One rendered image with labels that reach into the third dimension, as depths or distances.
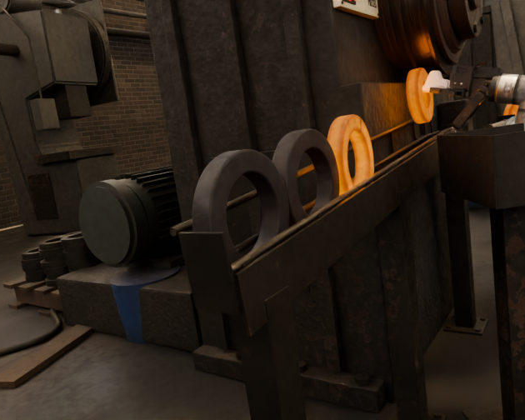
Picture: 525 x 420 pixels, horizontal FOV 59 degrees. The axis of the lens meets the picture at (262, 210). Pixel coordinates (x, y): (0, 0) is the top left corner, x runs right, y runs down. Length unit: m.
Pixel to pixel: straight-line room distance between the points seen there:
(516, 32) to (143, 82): 6.24
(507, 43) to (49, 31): 4.20
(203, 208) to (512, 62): 3.92
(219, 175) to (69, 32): 5.03
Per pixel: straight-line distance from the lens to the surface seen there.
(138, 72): 8.80
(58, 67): 5.35
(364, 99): 1.22
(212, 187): 0.58
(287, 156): 0.73
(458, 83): 1.39
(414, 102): 1.37
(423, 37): 1.48
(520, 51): 4.36
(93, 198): 2.11
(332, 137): 0.90
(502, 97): 1.37
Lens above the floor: 0.78
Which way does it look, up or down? 9 degrees down
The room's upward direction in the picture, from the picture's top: 8 degrees counter-clockwise
